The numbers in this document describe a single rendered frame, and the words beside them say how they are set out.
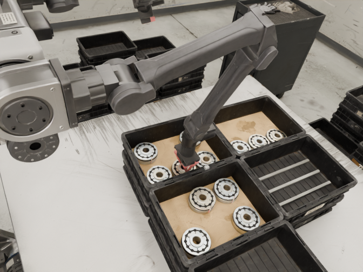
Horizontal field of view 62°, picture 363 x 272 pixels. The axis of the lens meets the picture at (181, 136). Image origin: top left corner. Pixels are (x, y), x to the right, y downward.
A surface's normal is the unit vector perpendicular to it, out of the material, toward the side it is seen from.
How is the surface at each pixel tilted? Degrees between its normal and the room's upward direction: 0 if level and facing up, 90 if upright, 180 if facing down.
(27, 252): 0
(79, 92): 56
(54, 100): 90
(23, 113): 90
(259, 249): 0
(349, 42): 90
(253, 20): 22
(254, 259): 0
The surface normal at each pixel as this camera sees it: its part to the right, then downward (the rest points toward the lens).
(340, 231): 0.11, -0.69
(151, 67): -0.04, -0.40
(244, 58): -0.79, 0.18
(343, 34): -0.85, 0.30
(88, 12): 0.51, 0.66
